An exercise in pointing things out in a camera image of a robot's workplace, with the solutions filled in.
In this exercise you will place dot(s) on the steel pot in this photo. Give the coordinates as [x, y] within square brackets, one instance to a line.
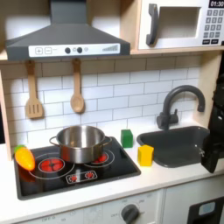
[80, 144]

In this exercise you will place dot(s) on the dark grey sink basin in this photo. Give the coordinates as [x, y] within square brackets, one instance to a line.
[175, 145]

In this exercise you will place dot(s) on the black stove top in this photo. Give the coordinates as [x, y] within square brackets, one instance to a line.
[73, 175]

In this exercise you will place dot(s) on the white toy microwave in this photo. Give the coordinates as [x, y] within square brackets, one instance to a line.
[180, 23]

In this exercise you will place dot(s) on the orange toy carrot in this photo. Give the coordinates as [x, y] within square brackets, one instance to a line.
[24, 157]

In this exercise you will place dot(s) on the grey oven knob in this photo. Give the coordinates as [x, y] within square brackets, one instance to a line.
[129, 213]

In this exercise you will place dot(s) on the wooden spoon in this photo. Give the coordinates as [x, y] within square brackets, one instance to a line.
[77, 93]

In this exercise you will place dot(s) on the grey range hood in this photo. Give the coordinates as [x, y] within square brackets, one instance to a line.
[68, 40]

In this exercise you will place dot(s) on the yellow block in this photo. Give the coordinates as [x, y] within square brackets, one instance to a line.
[145, 155]

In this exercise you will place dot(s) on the wooden slotted spatula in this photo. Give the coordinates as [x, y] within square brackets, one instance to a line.
[33, 99]

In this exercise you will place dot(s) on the green block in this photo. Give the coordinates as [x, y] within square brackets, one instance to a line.
[127, 138]

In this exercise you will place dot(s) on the dark grey tap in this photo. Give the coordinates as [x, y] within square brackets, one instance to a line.
[175, 108]

